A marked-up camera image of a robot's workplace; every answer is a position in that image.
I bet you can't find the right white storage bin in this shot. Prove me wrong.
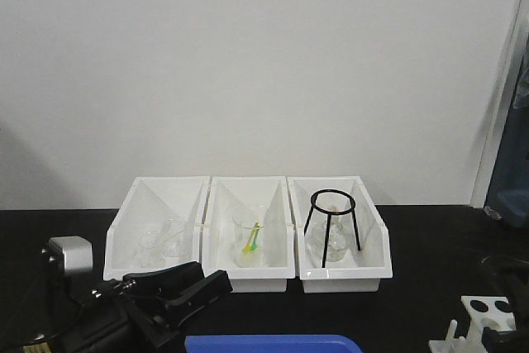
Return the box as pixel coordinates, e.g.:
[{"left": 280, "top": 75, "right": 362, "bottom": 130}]
[{"left": 287, "top": 176, "right": 393, "bottom": 293}]

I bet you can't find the white storage bin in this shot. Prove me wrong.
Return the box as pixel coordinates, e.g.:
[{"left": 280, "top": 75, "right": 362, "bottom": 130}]
[
  {"left": 287, "top": 176, "right": 393, "bottom": 293},
  {"left": 201, "top": 176, "right": 296, "bottom": 293},
  {"left": 102, "top": 176, "right": 211, "bottom": 280}
]

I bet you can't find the yellow plastic spatula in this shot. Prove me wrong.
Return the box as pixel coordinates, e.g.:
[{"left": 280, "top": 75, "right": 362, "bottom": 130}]
[{"left": 242, "top": 227, "right": 254, "bottom": 254}]

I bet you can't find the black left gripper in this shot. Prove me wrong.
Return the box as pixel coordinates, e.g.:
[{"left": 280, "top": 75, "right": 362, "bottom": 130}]
[{"left": 90, "top": 261, "right": 232, "bottom": 349}]

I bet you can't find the left white storage bin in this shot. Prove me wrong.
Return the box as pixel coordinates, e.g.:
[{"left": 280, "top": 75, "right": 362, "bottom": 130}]
[{"left": 102, "top": 176, "right": 211, "bottom": 280}]

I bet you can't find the white test tube rack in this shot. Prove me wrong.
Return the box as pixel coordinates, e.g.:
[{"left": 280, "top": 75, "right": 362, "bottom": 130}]
[{"left": 428, "top": 296, "right": 516, "bottom": 352}]

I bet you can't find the blue-grey pegboard drying rack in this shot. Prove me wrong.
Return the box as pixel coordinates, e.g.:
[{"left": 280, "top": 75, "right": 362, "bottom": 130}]
[{"left": 484, "top": 50, "right": 528, "bottom": 228}]

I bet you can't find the glass alcohol lamp flask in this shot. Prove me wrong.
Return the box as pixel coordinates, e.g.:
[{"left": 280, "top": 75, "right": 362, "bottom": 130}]
[{"left": 307, "top": 210, "right": 354, "bottom": 267}]

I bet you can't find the middle white storage bin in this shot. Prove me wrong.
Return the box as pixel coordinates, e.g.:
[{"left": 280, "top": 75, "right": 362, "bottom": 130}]
[{"left": 201, "top": 176, "right": 296, "bottom": 293}]

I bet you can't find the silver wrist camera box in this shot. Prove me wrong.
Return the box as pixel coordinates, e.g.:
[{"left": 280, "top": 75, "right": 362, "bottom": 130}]
[{"left": 41, "top": 236, "right": 93, "bottom": 277}]

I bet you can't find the blue plastic tray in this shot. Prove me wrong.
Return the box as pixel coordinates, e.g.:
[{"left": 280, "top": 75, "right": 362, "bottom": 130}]
[{"left": 185, "top": 334, "right": 362, "bottom": 353}]

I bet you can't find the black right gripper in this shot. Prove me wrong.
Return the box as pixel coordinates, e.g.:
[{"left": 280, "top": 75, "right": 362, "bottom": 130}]
[{"left": 481, "top": 261, "right": 528, "bottom": 352}]

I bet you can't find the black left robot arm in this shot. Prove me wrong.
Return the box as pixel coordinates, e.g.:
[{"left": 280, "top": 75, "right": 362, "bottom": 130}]
[{"left": 1, "top": 261, "right": 232, "bottom": 352}]

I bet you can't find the black wire tripod stand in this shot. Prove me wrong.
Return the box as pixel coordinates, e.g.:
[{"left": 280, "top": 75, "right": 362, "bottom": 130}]
[{"left": 303, "top": 188, "right": 362, "bottom": 269}]

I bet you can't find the green plastic spatula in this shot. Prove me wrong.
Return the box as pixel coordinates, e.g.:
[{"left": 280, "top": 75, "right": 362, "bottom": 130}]
[{"left": 250, "top": 222, "right": 261, "bottom": 251}]

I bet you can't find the glassware in left bin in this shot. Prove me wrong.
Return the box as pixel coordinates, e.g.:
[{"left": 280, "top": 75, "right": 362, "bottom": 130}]
[{"left": 138, "top": 216, "right": 188, "bottom": 269}]

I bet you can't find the glass beaker with sticks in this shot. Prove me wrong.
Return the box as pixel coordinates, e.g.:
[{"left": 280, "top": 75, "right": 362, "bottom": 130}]
[{"left": 232, "top": 205, "right": 265, "bottom": 268}]

